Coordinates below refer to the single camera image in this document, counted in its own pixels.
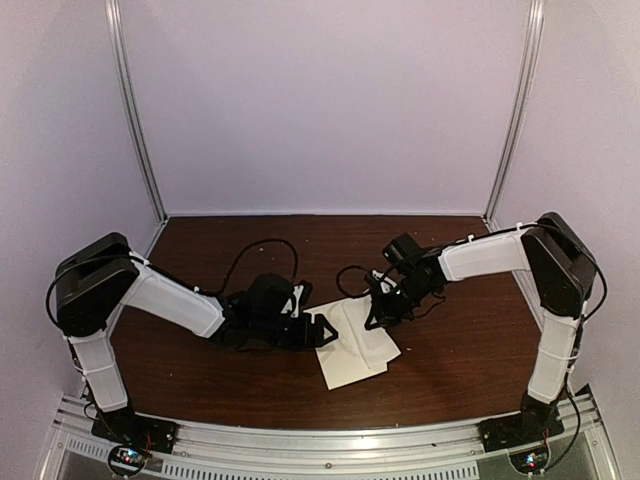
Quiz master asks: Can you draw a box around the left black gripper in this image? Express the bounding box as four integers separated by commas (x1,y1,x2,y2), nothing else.
252,314,338,351

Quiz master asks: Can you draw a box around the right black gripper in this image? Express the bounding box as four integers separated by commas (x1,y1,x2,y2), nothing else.
365,276,434,331

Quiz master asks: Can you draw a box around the cream paper envelope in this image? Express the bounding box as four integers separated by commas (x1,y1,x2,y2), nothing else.
307,297,388,390

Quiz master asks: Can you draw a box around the white letter paper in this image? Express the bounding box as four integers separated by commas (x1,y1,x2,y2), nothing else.
364,329,401,369

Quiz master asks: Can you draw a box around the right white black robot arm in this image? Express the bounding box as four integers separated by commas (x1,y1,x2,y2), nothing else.
364,212,602,442

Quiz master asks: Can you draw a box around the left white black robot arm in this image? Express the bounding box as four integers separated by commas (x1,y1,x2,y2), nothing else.
45,232,339,444

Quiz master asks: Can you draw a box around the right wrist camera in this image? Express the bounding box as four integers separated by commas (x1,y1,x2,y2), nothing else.
364,270,397,296

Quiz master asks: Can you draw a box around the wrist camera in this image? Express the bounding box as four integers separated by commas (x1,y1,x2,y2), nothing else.
364,270,397,296
281,281,313,318

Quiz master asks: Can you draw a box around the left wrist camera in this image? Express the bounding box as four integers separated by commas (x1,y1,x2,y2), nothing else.
281,281,313,318

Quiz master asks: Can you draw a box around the right black camera cable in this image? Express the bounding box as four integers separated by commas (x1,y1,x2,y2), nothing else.
335,264,374,300

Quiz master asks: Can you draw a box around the black camera cable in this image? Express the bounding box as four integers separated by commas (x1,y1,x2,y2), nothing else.
335,264,374,300
199,240,301,301

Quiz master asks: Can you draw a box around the left black camera cable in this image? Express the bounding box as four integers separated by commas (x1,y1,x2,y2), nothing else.
199,240,301,301

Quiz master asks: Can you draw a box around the front aluminium rail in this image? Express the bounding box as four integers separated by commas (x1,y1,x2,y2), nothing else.
35,393,621,479

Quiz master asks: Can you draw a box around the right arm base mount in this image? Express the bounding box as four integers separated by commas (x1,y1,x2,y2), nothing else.
478,395,564,474

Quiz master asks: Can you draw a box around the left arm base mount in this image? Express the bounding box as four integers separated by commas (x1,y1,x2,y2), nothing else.
91,406,178,479

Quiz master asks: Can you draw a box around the right aluminium frame post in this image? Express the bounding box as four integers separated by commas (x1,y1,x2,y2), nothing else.
483,0,545,229

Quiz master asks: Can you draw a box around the aluminium frame post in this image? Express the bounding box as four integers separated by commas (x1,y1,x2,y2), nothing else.
105,0,168,224
483,0,545,229

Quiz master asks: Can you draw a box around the left aluminium frame post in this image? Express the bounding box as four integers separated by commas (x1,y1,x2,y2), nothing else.
105,0,168,224

